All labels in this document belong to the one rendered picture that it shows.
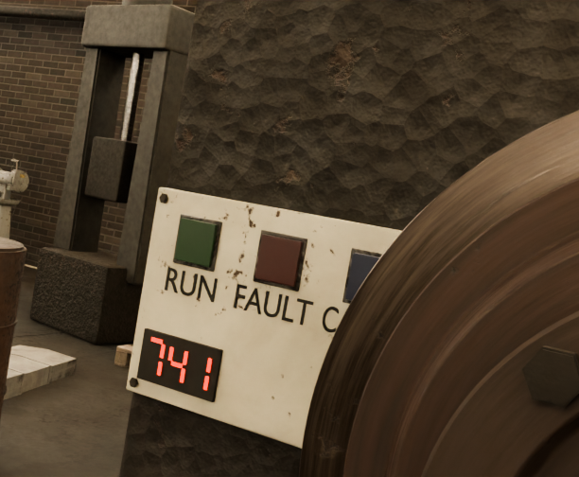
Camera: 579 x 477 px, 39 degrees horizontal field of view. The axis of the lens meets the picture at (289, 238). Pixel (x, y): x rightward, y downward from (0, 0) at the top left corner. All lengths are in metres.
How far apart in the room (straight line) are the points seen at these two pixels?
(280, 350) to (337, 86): 0.21
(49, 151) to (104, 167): 3.16
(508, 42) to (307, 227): 0.20
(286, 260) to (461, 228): 0.22
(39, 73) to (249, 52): 8.79
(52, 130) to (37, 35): 1.10
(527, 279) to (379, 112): 0.27
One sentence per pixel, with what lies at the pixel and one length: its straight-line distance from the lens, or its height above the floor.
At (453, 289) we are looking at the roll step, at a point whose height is 1.22.
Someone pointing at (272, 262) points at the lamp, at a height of 1.20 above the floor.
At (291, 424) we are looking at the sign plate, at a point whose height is 1.08.
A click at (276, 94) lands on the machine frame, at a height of 1.33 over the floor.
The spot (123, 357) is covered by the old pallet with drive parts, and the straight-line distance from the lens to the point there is 5.27.
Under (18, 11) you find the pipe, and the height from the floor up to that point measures 2.69.
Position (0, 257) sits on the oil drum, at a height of 0.85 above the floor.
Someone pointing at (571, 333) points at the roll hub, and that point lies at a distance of 0.35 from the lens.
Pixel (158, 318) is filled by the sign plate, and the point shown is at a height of 1.13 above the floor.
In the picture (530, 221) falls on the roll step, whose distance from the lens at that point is 0.42.
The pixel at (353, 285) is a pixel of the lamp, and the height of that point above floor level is 1.19.
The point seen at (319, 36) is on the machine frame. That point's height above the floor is 1.38.
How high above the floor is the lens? 1.25
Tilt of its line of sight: 3 degrees down
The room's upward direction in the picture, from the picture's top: 10 degrees clockwise
